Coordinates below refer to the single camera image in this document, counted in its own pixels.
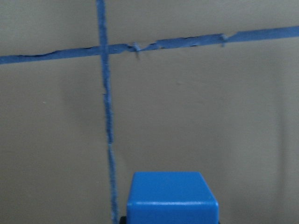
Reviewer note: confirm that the blue wooden block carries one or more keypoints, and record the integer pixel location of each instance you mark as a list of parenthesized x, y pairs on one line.
[(171, 198)]

